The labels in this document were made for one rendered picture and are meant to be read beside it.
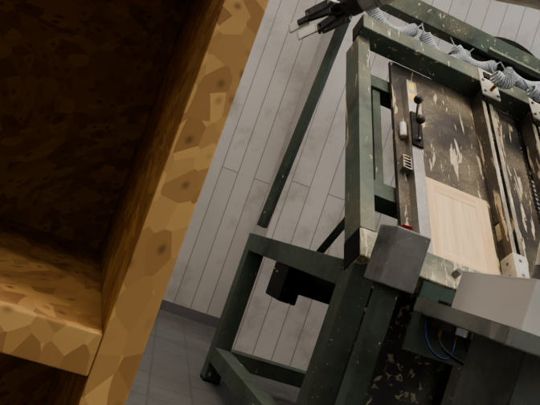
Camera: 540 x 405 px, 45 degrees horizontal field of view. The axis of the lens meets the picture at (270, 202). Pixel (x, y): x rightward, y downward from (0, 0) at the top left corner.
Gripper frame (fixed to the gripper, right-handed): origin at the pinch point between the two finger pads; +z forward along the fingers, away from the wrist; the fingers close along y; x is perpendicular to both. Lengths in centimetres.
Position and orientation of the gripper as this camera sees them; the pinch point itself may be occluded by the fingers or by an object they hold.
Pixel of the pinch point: (302, 28)
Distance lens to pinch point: 214.8
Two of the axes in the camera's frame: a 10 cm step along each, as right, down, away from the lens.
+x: 1.5, 9.3, -3.5
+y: -5.3, -2.2, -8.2
